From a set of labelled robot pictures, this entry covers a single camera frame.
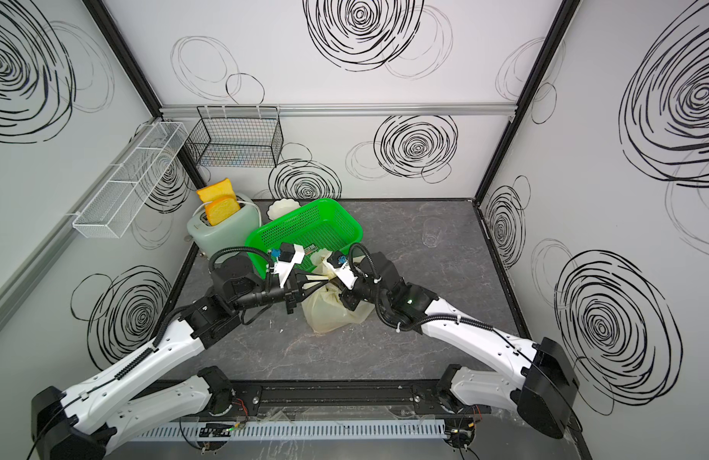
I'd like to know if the yellow printed plastic bag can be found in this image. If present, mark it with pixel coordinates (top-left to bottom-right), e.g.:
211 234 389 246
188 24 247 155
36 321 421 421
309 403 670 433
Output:
301 249 374 335

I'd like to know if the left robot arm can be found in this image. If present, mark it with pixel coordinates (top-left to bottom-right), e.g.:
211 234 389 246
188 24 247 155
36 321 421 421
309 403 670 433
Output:
30 243 316 459

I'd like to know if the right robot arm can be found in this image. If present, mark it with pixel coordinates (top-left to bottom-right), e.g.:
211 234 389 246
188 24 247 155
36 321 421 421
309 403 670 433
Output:
326 243 581 439

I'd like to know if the green plastic basket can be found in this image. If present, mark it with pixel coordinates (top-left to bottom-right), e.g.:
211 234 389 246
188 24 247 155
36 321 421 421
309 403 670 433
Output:
245 199 363 272

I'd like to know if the mint green toaster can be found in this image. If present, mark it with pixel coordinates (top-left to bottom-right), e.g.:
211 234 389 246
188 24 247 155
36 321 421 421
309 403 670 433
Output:
187 194 262 257

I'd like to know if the white scalloped dish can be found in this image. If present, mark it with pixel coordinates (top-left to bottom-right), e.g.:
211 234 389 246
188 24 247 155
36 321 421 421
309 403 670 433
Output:
266 199 301 222

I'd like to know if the front toast slice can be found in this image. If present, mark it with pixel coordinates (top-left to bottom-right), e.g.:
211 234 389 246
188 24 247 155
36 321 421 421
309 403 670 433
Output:
204 195 241 226

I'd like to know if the toast slice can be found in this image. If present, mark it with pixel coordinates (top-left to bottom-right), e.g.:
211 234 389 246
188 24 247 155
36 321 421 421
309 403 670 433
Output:
197 178 236 203
204 195 241 226

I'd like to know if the rear toast slice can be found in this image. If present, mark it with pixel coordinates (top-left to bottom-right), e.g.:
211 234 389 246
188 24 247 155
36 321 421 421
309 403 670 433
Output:
197 178 236 203

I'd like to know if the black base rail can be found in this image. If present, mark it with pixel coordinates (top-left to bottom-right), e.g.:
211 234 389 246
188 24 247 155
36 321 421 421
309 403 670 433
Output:
231 379 490 417

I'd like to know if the white slotted cable duct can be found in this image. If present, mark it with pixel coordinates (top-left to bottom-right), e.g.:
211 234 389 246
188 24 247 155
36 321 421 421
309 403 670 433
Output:
134 420 448 445

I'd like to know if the black wire wall basket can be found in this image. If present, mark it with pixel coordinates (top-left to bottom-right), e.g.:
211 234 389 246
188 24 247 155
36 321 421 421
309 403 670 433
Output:
186 105 284 169

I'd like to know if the white mesh wall shelf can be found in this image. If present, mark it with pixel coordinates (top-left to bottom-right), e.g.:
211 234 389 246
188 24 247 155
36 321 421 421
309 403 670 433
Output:
72 122 188 239

